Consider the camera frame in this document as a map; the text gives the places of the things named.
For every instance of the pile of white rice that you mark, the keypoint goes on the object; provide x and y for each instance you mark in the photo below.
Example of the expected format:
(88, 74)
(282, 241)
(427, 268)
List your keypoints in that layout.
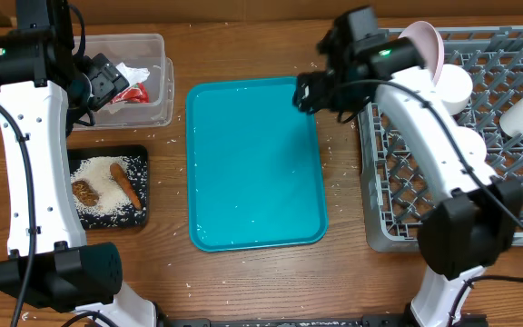
(96, 173)

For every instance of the clear plastic storage bin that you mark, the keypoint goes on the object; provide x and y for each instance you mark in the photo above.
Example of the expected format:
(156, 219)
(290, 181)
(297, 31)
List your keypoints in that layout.
(142, 51)

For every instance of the orange carrot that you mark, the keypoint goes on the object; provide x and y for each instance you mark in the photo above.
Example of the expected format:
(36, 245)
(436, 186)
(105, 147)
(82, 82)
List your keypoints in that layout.
(120, 177)

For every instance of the grey plastic dish rack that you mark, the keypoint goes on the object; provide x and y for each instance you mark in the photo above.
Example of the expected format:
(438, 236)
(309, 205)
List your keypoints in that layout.
(394, 194)

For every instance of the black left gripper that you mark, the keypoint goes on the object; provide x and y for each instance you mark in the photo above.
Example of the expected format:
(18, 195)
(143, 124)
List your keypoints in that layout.
(107, 79)

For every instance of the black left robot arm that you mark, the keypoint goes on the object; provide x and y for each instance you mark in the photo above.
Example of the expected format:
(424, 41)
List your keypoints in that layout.
(49, 262)

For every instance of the teal plastic tray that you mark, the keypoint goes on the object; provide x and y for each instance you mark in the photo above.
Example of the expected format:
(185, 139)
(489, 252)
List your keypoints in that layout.
(254, 173)

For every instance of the pink bowl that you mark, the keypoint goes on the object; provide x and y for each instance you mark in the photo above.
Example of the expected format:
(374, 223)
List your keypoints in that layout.
(471, 144)

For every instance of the white napkin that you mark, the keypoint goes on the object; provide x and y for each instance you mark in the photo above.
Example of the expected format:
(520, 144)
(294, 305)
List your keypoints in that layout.
(133, 76)

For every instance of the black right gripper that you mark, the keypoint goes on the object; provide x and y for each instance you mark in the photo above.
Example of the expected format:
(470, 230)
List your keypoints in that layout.
(311, 96)

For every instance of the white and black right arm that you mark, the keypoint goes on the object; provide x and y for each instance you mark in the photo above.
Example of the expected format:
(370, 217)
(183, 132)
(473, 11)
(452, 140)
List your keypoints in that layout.
(471, 222)

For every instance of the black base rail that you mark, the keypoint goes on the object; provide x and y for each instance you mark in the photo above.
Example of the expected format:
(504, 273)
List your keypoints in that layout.
(378, 320)

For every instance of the black plastic tray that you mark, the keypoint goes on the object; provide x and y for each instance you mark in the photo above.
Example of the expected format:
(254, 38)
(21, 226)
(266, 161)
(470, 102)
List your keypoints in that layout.
(138, 174)

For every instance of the large white plate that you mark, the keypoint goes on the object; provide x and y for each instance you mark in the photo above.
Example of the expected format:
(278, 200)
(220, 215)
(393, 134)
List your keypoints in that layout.
(429, 44)

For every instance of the white ceramic bowl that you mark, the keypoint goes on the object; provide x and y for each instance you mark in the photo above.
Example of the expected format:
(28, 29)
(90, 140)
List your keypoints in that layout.
(454, 87)

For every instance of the red snack wrapper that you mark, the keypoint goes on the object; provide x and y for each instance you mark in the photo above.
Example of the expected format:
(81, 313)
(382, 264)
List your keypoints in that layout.
(136, 94)

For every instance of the brown patterned food piece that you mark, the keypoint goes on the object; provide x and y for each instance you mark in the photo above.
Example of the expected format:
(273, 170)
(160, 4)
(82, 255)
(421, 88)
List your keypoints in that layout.
(85, 193)

